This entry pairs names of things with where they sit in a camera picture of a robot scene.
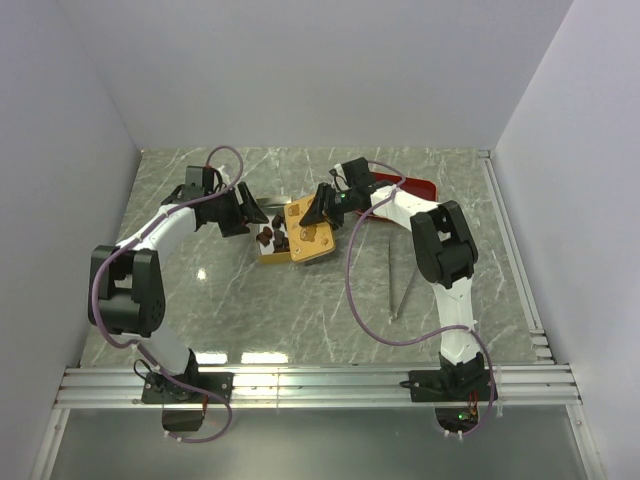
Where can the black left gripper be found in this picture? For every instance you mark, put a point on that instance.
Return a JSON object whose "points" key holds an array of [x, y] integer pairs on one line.
{"points": [[247, 212]]}

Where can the silver metal tweezers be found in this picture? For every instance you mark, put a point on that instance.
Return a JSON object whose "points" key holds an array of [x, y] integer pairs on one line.
{"points": [[399, 282]]}

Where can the aluminium rail frame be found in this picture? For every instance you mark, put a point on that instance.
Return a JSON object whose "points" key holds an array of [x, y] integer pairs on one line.
{"points": [[314, 397]]}

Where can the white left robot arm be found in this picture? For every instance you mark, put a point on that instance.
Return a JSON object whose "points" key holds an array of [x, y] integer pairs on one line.
{"points": [[127, 302]]}

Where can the red rectangular tray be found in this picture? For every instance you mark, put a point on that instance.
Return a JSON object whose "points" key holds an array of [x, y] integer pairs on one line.
{"points": [[424, 189]]}

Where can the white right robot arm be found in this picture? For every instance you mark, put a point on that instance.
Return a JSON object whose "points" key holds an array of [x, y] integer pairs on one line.
{"points": [[445, 254]]}

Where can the dark chocolate piece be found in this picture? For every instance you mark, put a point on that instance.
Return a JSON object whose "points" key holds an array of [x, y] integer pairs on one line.
{"points": [[278, 221]]}

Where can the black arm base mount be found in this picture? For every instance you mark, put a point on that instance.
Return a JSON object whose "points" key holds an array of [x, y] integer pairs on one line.
{"points": [[446, 386]]}

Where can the gold metal tin box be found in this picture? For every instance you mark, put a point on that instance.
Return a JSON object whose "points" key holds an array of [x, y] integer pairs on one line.
{"points": [[271, 206]]}

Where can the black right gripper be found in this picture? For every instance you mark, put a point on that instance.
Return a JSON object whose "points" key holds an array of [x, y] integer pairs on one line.
{"points": [[314, 213]]}

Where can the electronics board with led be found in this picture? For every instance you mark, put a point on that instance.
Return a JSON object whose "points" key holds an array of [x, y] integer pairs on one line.
{"points": [[459, 419]]}

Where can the silver tin lid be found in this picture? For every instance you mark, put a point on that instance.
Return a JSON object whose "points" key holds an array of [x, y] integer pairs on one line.
{"points": [[306, 243]]}

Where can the black box under rail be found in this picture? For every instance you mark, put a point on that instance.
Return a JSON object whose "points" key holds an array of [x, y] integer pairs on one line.
{"points": [[183, 420]]}

